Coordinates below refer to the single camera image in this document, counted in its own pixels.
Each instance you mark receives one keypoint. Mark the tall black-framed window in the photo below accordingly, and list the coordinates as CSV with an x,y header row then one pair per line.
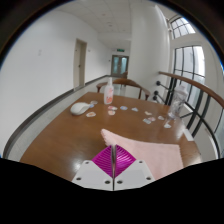
x,y
190,63

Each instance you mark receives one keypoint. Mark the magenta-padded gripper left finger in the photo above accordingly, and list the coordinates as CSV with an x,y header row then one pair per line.
x,y
100,176

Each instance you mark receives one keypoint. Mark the pink towel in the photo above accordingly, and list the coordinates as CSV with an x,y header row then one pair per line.
x,y
160,153

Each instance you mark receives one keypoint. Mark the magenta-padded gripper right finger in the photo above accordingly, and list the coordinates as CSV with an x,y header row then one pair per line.
x,y
128,175

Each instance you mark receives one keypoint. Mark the arched black-framed window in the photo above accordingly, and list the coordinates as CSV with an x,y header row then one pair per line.
x,y
181,27

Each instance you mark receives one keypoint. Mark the wooden-topped black metal railing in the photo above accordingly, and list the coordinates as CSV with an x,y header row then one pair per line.
x,y
193,83

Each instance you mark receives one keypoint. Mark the green exit sign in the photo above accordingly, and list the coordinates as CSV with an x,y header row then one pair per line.
x,y
120,50

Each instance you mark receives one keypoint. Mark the clear shaker bottle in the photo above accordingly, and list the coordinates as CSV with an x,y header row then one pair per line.
x,y
176,103

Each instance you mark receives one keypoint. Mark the small pastel sticker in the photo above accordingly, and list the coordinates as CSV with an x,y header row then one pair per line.
x,y
123,107
148,113
151,118
90,114
161,117
167,125
111,112
134,109
112,107
94,102
147,121

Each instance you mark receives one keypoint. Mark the glazed double door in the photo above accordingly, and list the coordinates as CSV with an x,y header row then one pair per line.
x,y
119,65

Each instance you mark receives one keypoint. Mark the wooden chair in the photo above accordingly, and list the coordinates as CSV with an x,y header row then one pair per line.
x,y
125,82

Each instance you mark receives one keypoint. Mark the beige single door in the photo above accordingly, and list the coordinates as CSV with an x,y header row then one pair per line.
x,y
80,65

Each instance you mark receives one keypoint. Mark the white paper card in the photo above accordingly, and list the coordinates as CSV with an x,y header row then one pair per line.
x,y
187,134

